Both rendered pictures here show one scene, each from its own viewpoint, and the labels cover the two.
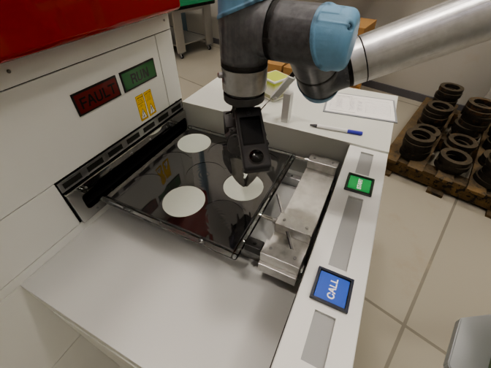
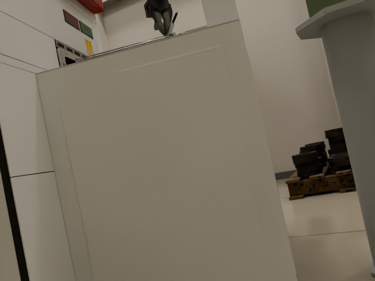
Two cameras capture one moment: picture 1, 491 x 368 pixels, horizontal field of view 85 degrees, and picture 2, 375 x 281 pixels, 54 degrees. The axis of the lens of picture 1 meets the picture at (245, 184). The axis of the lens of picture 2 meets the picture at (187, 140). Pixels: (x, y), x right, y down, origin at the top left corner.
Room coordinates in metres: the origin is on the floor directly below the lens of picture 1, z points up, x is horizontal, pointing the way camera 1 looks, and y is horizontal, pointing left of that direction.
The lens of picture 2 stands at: (-0.91, 0.39, 0.48)
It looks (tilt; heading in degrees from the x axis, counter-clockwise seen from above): 2 degrees up; 344
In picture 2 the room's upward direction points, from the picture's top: 12 degrees counter-clockwise
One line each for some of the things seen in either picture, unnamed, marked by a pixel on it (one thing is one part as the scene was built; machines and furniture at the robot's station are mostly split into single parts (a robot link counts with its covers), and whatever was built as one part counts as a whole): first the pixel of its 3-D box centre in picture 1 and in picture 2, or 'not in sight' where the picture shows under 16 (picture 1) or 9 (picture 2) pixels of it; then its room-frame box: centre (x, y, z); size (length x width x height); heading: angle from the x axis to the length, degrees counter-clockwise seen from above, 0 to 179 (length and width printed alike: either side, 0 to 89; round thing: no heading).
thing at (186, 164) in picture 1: (205, 174); not in sight; (0.53, 0.10, 0.90); 0.34 x 0.34 x 0.01; 64
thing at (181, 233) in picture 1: (161, 224); (123, 48); (0.36, 0.18, 0.90); 0.37 x 0.01 x 0.01; 64
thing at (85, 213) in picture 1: (140, 157); (88, 72); (0.61, 0.30, 0.89); 0.44 x 0.02 x 0.10; 154
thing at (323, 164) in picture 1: (322, 163); not in sight; (0.57, -0.21, 0.89); 0.08 x 0.03 x 0.03; 64
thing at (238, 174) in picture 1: (236, 165); (157, 25); (0.44, 0.02, 1.00); 0.06 x 0.03 x 0.09; 9
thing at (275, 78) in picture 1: (274, 85); not in sight; (0.85, -0.09, 1.00); 0.07 x 0.07 x 0.07; 38
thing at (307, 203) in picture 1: (303, 212); not in sight; (0.43, -0.14, 0.87); 0.36 x 0.08 x 0.03; 154
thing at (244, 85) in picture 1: (242, 79); not in sight; (0.44, 0.01, 1.18); 0.08 x 0.08 x 0.05
